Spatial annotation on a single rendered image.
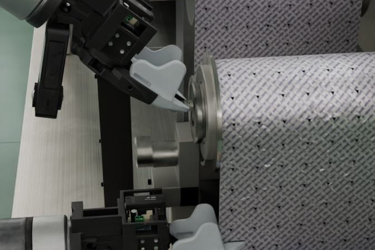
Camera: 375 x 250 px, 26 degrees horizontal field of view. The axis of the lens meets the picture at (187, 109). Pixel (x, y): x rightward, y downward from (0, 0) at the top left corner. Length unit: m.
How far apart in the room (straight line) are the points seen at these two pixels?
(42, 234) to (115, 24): 0.27
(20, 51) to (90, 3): 3.38
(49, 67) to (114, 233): 0.21
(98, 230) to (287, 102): 0.27
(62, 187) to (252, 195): 0.58
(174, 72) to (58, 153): 0.71
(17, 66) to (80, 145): 2.51
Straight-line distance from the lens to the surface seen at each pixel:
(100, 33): 0.88
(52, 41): 0.89
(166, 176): 1.07
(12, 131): 3.52
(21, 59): 4.17
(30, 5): 0.87
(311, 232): 1.04
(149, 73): 0.91
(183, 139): 1.02
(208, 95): 0.93
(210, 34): 1.14
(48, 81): 0.91
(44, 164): 1.56
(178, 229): 1.02
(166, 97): 0.93
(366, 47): 1.43
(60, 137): 1.64
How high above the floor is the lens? 1.72
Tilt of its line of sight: 28 degrees down
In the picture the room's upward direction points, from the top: straight up
